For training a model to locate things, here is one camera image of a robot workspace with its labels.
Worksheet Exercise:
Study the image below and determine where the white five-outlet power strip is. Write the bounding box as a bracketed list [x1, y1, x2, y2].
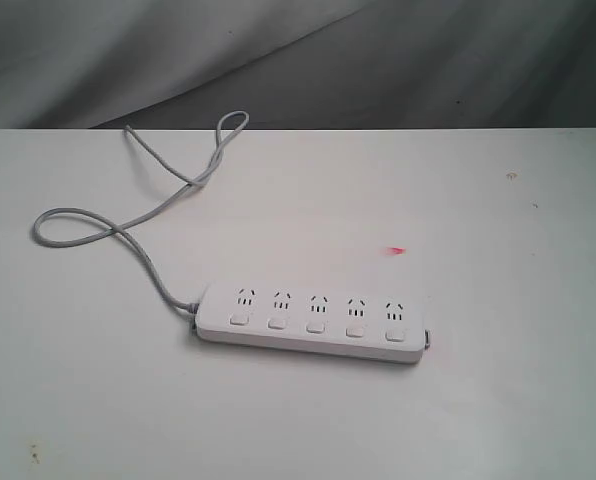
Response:
[195, 282, 430, 364]

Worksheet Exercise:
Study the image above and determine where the grey backdrop cloth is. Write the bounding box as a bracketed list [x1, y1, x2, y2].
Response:
[0, 1, 596, 129]

